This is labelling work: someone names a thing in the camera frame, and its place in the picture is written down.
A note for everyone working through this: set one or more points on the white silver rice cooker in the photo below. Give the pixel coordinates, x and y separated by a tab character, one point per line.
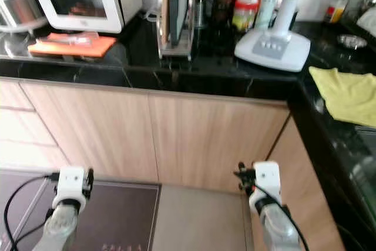
23	10

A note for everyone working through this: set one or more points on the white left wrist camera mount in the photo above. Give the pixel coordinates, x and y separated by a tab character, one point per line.
71	180

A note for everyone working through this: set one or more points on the orange cutting board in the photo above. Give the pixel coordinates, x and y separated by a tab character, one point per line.
76	49

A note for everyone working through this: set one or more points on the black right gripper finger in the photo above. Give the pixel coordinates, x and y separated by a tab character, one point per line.
239	171

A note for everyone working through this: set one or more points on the white table fan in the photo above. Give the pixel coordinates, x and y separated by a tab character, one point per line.
270	48

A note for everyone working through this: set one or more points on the small steel dish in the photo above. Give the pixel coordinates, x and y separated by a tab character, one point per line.
352	41

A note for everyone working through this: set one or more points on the wooden cabinet door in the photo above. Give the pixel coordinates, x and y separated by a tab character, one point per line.
94	133
211	142

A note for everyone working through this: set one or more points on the small yellow seasoning bottle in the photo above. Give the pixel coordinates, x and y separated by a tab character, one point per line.
336	9

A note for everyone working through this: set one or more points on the yellow dish cloth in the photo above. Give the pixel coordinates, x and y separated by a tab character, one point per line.
346	95

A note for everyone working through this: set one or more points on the stainless steel kitchen sink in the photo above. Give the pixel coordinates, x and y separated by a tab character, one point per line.
367	163

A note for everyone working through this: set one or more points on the pale green bottle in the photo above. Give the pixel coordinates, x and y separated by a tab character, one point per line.
268	9

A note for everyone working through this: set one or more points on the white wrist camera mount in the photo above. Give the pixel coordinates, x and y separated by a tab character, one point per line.
267	177
71	180

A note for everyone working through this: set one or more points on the dark floor mat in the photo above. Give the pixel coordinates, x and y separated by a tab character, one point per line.
129	221

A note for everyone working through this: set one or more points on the wooden sink cabinet front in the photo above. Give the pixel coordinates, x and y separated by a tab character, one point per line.
311	192

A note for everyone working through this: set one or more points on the wooden drawer front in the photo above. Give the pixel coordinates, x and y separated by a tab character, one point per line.
20	125
13	94
26	156

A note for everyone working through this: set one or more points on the upright cutting board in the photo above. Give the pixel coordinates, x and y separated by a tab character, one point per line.
173	10

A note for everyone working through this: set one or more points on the jar with red band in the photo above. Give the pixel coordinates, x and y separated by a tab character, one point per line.
245	13

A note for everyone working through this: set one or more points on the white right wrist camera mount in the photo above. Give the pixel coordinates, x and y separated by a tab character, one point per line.
267	177

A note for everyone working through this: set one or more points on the steel cutting board rack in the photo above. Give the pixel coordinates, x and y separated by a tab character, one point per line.
185	48

